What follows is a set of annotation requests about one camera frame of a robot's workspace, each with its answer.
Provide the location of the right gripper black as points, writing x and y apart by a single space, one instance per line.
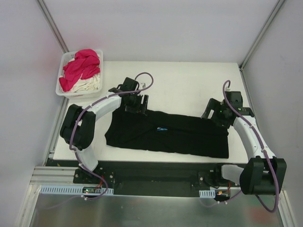
211 109

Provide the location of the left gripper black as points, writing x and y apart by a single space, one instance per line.
137 107

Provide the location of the black graphic t shirt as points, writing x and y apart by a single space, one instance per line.
171 133

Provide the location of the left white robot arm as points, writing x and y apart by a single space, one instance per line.
78 126

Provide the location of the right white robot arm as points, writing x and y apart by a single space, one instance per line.
264 173

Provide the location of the white t shirt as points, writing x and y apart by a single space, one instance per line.
87 84

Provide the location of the pink t shirt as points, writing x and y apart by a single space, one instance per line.
80 68

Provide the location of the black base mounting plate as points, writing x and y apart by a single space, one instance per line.
147 178

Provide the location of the right white cable duct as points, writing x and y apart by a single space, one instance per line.
207 193

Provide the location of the white cable duct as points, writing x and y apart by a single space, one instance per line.
76 190
207 193

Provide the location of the aluminium frame rail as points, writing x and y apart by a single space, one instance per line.
53 175

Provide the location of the left white cable duct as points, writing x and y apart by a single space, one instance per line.
76 190

